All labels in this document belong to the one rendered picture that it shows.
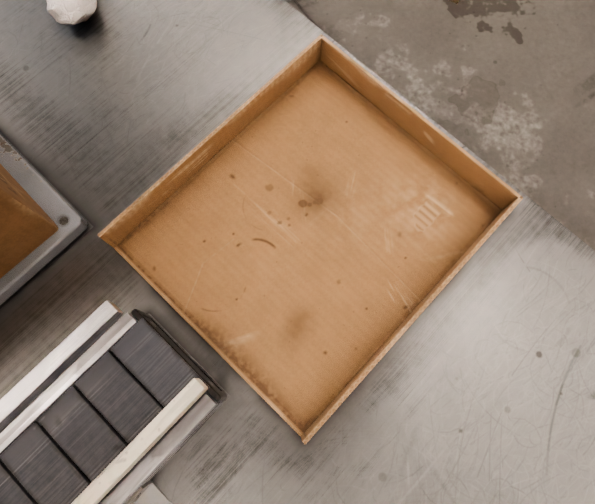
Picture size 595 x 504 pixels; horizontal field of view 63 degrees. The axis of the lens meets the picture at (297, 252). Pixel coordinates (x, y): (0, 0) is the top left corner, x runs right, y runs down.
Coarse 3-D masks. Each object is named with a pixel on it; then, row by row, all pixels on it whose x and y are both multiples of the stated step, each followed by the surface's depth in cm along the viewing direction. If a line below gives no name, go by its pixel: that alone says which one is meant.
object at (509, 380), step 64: (0, 0) 56; (128, 0) 56; (192, 0) 56; (256, 0) 56; (0, 64) 53; (64, 64) 54; (128, 64) 54; (192, 64) 54; (256, 64) 54; (0, 128) 51; (64, 128) 52; (128, 128) 52; (192, 128) 52; (64, 192) 50; (128, 192) 50; (64, 256) 48; (512, 256) 49; (576, 256) 49; (0, 320) 46; (64, 320) 46; (448, 320) 47; (512, 320) 47; (576, 320) 47; (0, 384) 45; (384, 384) 45; (448, 384) 45; (512, 384) 45; (576, 384) 46; (192, 448) 44; (256, 448) 44; (320, 448) 44; (384, 448) 44; (448, 448) 44; (512, 448) 44; (576, 448) 44
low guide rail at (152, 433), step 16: (192, 384) 37; (176, 400) 37; (192, 400) 37; (160, 416) 36; (176, 416) 36; (144, 432) 36; (160, 432) 36; (128, 448) 36; (144, 448) 36; (112, 464) 35; (128, 464) 35; (96, 480) 35; (112, 480) 35; (80, 496) 35; (96, 496) 35
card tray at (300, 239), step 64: (320, 64) 54; (256, 128) 51; (320, 128) 52; (384, 128) 52; (192, 192) 50; (256, 192) 50; (320, 192) 50; (384, 192) 50; (448, 192) 50; (512, 192) 46; (128, 256) 48; (192, 256) 48; (256, 256) 48; (320, 256) 48; (384, 256) 48; (448, 256) 48; (192, 320) 46; (256, 320) 46; (320, 320) 46; (384, 320) 46; (256, 384) 45; (320, 384) 45
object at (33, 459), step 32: (128, 352) 41; (160, 352) 41; (96, 384) 40; (128, 384) 40; (160, 384) 40; (64, 416) 39; (96, 416) 39; (128, 416) 40; (32, 448) 39; (64, 448) 39; (96, 448) 39; (0, 480) 38; (32, 480) 38; (64, 480) 38
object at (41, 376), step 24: (96, 312) 33; (120, 312) 34; (72, 336) 33; (96, 336) 34; (48, 360) 33; (72, 360) 34; (24, 384) 32; (48, 384) 33; (0, 408) 32; (24, 408) 33
